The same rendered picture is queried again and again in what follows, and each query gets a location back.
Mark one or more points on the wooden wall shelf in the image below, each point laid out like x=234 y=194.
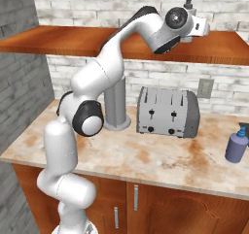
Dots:
x=58 y=40

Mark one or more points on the blue soap dispenser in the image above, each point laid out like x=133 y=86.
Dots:
x=236 y=147

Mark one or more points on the grey soap dispenser black pump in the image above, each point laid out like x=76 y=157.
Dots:
x=188 y=5

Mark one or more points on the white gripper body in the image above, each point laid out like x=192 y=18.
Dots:
x=205 y=26

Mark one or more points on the grey wall outlet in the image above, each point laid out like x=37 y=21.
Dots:
x=205 y=88

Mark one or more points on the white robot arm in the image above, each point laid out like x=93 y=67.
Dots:
x=97 y=76

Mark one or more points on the wooden cabinet door arched panel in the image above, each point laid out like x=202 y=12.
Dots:
x=188 y=212

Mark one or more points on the grey toaster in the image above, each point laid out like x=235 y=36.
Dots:
x=168 y=113

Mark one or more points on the grey cylindrical stand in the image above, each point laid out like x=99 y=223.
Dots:
x=116 y=105

